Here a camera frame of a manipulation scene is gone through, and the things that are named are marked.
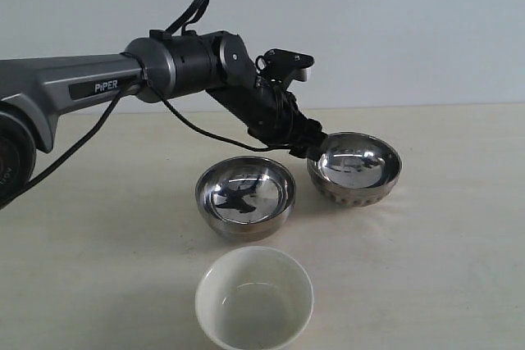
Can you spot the white ceramic bowl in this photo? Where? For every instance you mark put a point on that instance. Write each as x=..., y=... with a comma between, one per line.
x=254, y=297

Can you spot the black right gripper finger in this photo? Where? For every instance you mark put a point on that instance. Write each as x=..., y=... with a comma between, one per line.
x=305, y=151

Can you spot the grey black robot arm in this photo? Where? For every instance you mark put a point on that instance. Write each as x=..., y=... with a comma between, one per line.
x=35, y=92

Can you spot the smooth stainless steel bowl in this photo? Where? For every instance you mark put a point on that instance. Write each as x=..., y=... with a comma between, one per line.
x=245, y=199

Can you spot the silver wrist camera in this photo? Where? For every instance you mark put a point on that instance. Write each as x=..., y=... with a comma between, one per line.
x=283, y=67

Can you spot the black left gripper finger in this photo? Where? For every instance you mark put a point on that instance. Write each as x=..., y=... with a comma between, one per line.
x=314, y=134

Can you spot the ribbed stainless steel bowl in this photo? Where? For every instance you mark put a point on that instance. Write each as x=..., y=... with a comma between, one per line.
x=355, y=169

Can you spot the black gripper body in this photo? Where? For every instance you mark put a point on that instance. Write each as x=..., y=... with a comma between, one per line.
x=270, y=114

